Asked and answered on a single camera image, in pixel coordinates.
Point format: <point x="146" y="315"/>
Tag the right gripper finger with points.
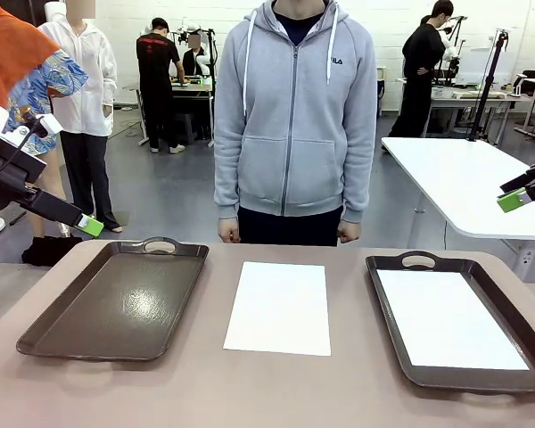
<point x="517" y="200"/>
<point x="532" y="174"/>

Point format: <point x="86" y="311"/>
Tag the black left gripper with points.
<point x="0" y="196"/>

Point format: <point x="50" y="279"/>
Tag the white socket box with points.
<point x="528" y="263"/>

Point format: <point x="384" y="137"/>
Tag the white and black background robot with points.
<point x="201" y="62"/>

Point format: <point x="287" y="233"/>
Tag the white rounded table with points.
<point x="463" y="178"/>

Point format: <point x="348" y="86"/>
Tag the grey background work table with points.
<point x="191" y="88"/>

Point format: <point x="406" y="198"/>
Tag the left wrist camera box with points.
<point x="22" y="165"/>

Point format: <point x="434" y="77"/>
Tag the left forearm in grey sleeve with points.
<point x="356" y="187"/>

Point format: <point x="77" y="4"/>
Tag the long grey background table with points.
<point x="468" y="94"/>

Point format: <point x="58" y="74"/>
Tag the person in grey hoodie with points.
<point x="294" y="111"/>

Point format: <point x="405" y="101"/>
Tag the person's left hand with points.
<point x="348" y="232"/>

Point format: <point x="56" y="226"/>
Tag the right forearm in grey sleeve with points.
<point x="227" y="187"/>

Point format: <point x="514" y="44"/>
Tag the white A4 paper sheet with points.
<point x="450" y="321"/>

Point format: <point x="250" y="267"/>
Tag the man in black T-shirt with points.
<point x="158" y="58"/>

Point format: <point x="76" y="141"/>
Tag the black tripod pole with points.
<point x="488" y="84"/>

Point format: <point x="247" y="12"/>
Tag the person in black clothes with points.
<point x="421" y="58"/>

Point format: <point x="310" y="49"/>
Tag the person's right hand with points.
<point x="228" y="232"/>

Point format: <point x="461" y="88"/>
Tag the seated person in dark clothes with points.
<point x="191" y="60"/>

